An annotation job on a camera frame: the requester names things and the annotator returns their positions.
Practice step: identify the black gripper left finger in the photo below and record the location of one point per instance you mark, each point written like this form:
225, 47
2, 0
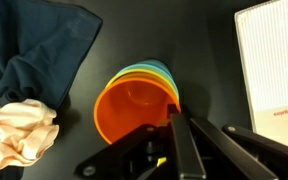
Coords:
188, 160

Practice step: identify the orange cup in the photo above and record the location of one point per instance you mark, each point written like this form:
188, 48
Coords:
127, 104

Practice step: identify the peach cloth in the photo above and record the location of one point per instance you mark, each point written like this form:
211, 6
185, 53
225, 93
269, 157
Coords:
26, 132

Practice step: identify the dark blue cloth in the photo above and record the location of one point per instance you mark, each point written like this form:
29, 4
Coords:
42, 45

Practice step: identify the light blue cup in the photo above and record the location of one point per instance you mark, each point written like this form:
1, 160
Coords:
156, 66

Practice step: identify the yellow cup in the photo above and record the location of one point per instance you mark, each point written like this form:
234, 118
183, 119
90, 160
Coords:
157, 75

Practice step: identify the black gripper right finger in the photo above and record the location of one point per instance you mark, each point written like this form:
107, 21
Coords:
270, 153

